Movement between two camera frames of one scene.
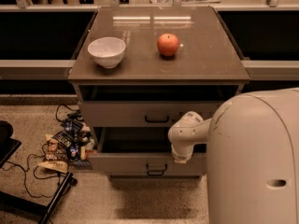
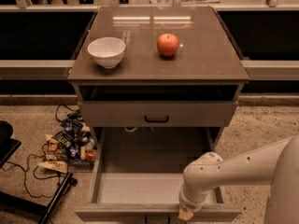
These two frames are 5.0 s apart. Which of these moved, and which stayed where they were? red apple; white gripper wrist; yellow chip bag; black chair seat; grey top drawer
Moved: white gripper wrist
Stayed: yellow chip bag; grey top drawer; red apple; black chair seat
